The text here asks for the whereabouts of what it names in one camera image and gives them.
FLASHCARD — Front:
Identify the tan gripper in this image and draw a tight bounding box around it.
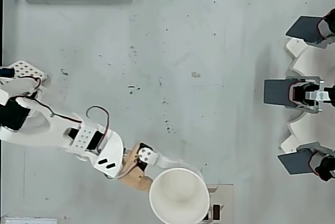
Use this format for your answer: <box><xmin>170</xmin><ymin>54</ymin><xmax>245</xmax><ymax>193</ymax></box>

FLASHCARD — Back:
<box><xmin>117</xmin><ymin>142</ymin><xmax>204</xmax><ymax>192</ymax></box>

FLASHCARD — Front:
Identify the black paper cup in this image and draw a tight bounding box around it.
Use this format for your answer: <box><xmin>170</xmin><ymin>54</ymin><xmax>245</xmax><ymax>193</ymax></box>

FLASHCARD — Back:
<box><xmin>148</xmin><ymin>167</ymin><xmax>210</xmax><ymax>224</ymax></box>

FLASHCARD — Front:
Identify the printed paper mat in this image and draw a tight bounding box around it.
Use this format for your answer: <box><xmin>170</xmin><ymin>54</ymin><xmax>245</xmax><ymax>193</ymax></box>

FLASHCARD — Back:
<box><xmin>206</xmin><ymin>183</ymin><xmax>235</xmax><ymax>224</ymax></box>

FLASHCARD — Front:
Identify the dark grey paddle plate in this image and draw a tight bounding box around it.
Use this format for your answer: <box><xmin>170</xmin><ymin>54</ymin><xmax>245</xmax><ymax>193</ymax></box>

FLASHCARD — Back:
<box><xmin>277</xmin><ymin>148</ymin><xmax>315</xmax><ymax>175</ymax></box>
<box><xmin>263</xmin><ymin>79</ymin><xmax>295</xmax><ymax>107</ymax></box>
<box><xmin>285</xmin><ymin>16</ymin><xmax>323</xmax><ymax>44</ymax></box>

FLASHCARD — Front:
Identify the grey pump unit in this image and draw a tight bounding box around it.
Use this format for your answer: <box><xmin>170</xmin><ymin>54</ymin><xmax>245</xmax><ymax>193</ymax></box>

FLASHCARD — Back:
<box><xmin>286</xmin><ymin>75</ymin><xmax>335</xmax><ymax>114</ymax></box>
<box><xmin>307</xmin><ymin>141</ymin><xmax>335</xmax><ymax>183</ymax></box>
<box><xmin>316</xmin><ymin>8</ymin><xmax>335</xmax><ymax>50</ymax></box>

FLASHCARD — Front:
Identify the white carousel dispenser machine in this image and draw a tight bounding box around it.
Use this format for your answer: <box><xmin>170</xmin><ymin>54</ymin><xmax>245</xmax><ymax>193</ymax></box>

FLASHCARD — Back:
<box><xmin>277</xmin><ymin>6</ymin><xmax>335</xmax><ymax>183</ymax></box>

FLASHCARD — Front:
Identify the thin gripper cable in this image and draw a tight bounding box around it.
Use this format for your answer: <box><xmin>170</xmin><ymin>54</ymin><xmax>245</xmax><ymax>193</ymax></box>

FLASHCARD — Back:
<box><xmin>115</xmin><ymin>160</ymin><xmax>143</xmax><ymax>181</ymax></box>

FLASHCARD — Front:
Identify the red black servo cable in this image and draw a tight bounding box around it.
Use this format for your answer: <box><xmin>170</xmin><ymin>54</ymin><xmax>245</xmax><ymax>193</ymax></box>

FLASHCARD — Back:
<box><xmin>31</xmin><ymin>97</ymin><xmax>82</xmax><ymax>125</ymax></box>
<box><xmin>14</xmin><ymin>76</ymin><xmax>42</xmax><ymax>99</ymax></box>
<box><xmin>85</xmin><ymin>105</ymin><xmax>110</xmax><ymax>148</ymax></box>

